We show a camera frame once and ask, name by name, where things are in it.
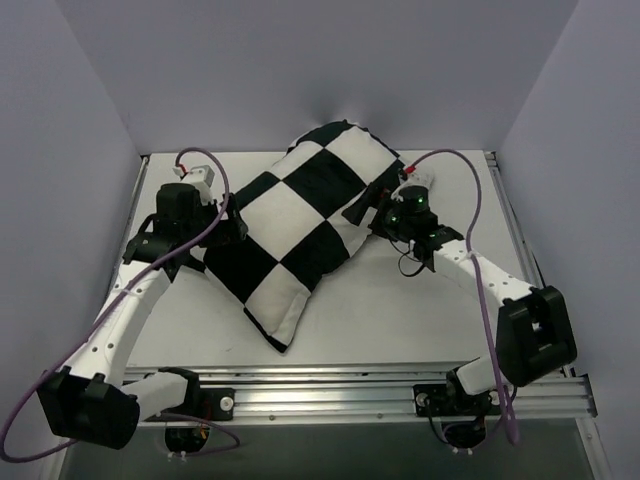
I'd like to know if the purple cable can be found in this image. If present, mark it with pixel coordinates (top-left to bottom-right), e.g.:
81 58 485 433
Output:
407 148 521 446
0 147 241 461

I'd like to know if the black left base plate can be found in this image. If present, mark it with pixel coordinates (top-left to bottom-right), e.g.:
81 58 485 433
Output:
195 387 236 422

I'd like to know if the black white checkered pillowcase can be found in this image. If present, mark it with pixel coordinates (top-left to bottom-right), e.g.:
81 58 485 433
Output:
203 120 404 353

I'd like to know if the aluminium rail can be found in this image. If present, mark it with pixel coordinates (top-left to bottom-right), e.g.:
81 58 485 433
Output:
483 151 546 288
118 155 150 259
192 363 597 425

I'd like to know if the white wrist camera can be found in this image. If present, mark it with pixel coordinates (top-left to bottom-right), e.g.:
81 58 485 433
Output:
398 165 435 190
173 165 215 195

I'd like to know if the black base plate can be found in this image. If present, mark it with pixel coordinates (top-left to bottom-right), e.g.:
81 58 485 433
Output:
412 383 451 418
195 387 236 422

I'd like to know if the aluminium right side rail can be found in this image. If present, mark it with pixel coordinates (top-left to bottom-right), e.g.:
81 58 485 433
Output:
483 151 546 288

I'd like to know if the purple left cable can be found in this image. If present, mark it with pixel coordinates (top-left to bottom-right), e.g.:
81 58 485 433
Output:
0 147 241 461

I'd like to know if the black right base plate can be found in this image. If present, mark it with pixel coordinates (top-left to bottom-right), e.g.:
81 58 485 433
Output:
412 383 451 418

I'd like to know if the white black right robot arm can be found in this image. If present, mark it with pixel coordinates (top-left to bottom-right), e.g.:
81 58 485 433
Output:
343 181 577 416

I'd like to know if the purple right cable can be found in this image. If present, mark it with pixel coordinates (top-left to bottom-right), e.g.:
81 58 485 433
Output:
407 148 521 446

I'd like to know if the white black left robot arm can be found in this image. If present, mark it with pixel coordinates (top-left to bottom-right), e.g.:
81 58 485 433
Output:
37 183 247 449

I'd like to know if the thin black wire loop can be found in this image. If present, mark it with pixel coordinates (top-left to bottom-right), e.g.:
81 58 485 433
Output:
397 239 436 279

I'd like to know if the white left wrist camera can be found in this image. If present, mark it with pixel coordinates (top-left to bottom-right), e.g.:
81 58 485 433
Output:
173 165 215 195

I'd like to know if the aluminium front rail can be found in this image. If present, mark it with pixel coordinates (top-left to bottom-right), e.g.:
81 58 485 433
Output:
192 363 597 425

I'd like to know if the aluminium left side rail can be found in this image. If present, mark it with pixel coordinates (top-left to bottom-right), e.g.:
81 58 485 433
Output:
118 155 150 259

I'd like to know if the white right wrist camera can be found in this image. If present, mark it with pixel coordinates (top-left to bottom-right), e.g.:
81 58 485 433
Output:
398 165 435 190

